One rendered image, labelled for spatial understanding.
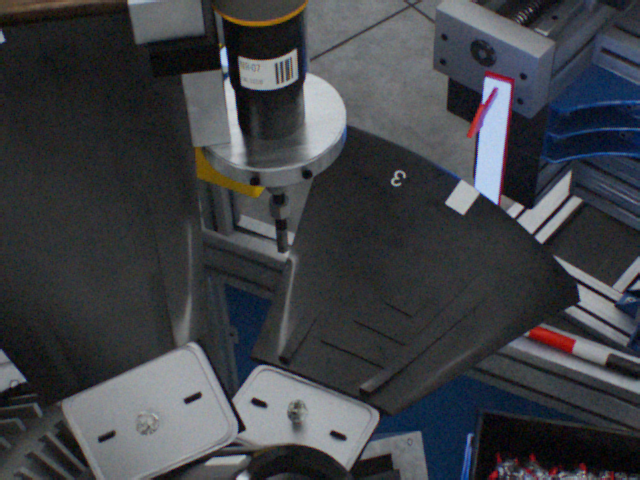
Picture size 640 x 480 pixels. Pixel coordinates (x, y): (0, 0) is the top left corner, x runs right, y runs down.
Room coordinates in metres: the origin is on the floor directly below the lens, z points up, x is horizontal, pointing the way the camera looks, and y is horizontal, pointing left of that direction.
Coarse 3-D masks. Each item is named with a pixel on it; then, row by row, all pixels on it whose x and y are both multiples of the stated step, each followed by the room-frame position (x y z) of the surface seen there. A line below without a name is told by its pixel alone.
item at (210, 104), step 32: (128, 0) 0.40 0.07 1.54; (160, 0) 0.40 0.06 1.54; (192, 0) 0.40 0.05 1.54; (160, 32) 0.40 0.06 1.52; (192, 32) 0.40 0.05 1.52; (160, 64) 0.39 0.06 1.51; (192, 64) 0.39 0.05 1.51; (192, 96) 0.40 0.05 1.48; (224, 96) 0.40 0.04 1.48; (320, 96) 0.43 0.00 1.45; (192, 128) 0.40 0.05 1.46; (224, 128) 0.40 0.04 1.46; (320, 128) 0.41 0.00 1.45; (224, 160) 0.39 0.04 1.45; (256, 160) 0.39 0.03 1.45; (288, 160) 0.39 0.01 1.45; (320, 160) 0.39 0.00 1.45
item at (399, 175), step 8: (392, 168) 0.64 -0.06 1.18; (400, 168) 0.64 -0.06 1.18; (384, 176) 0.63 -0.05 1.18; (392, 176) 0.63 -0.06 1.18; (400, 176) 0.63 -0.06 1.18; (408, 176) 0.63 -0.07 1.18; (384, 184) 0.62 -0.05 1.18; (392, 184) 0.62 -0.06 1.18; (400, 184) 0.62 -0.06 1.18; (408, 184) 0.62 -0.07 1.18; (400, 192) 0.62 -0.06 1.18
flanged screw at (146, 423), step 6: (138, 414) 0.38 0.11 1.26; (144, 414) 0.38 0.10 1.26; (150, 414) 0.38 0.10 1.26; (138, 420) 0.37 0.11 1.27; (144, 420) 0.37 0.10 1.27; (150, 420) 0.37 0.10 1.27; (156, 420) 0.38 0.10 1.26; (138, 426) 0.37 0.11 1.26; (144, 426) 0.37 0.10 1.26; (150, 426) 0.37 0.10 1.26; (156, 426) 0.37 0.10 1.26; (138, 432) 0.37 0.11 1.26; (144, 432) 0.37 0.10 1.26; (150, 432) 0.37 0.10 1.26
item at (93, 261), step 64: (0, 64) 0.52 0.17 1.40; (64, 64) 0.52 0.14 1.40; (128, 64) 0.53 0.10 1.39; (0, 128) 0.50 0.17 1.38; (64, 128) 0.50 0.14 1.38; (128, 128) 0.50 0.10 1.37; (0, 192) 0.47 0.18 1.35; (64, 192) 0.47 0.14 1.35; (128, 192) 0.47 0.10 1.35; (192, 192) 0.47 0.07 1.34; (0, 256) 0.45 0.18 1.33; (64, 256) 0.44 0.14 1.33; (128, 256) 0.44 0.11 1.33; (192, 256) 0.44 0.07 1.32; (0, 320) 0.42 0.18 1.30; (64, 320) 0.42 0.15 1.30; (128, 320) 0.42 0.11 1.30; (192, 320) 0.42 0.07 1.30; (64, 384) 0.40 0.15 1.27
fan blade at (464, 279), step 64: (320, 192) 0.61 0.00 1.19; (384, 192) 0.61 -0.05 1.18; (448, 192) 0.62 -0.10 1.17; (320, 256) 0.55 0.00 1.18; (384, 256) 0.55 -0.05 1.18; (448, 256) 0.56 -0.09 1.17; (512, 256) 0.57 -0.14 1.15; (320, 320) 0.50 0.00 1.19; (384, 320) 0.49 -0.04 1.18; (448, 320) 0.50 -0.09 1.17; (512, 320) 0.51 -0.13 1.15; (320, 384) 0.44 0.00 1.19; (384, 384) 0.44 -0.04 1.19
